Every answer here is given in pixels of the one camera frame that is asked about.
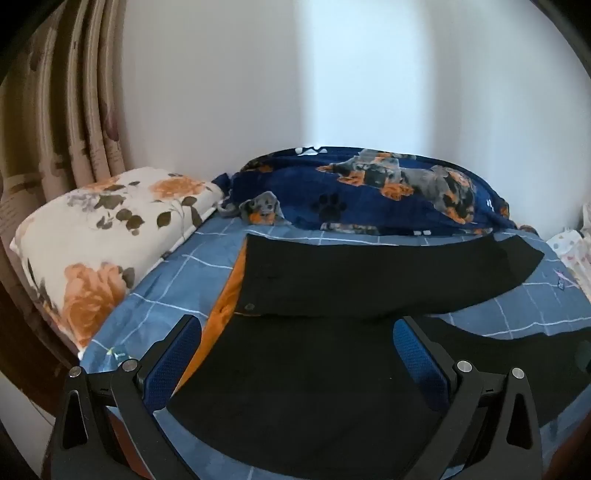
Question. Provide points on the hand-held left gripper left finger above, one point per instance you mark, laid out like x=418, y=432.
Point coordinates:
x=173, y=364

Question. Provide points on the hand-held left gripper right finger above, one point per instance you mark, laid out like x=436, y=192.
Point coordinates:
x=418, y=364

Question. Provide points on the black pants with orange lining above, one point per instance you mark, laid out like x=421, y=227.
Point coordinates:
x=323, y=281

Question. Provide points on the blue checked bedsheet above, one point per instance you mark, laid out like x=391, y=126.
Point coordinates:
x=184, y=277

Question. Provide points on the brown wooden headboard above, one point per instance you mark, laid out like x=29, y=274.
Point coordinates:
x=27, y=337

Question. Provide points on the white floral pillow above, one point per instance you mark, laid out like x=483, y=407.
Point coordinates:
x=92, y=230

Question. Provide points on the navy dog print blanket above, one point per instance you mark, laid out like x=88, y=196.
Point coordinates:
x=369, y=203

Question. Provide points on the pale patterned cloth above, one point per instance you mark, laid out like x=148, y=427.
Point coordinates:
x=575, y=254

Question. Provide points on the beige floral curtain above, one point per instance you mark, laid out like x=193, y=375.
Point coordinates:
x=55, y=115

